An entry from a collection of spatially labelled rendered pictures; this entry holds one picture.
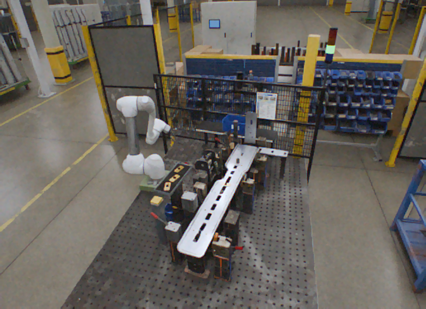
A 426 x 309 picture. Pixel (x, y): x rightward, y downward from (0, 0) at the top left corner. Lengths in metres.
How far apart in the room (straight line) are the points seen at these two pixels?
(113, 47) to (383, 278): 4.48
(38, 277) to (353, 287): 3.08
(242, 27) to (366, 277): 7.29
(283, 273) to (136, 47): 3.56
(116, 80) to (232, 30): 4.92
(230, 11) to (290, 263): 7.59
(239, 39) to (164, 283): 7.68
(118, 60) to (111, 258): 3.15
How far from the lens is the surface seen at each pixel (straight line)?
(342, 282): 3.02
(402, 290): 3.20
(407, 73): 5.34
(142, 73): 4.43
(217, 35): 8.89
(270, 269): 2.08
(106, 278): 2.18
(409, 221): 3.63
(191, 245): 1.81
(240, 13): 8.69
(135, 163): 2.63
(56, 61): 9.48
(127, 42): 4.41
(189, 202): 1.97
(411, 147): 4.75
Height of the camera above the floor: 2.41
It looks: 32 degrees down
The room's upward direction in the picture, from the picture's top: 3 degrees counter-clockwise
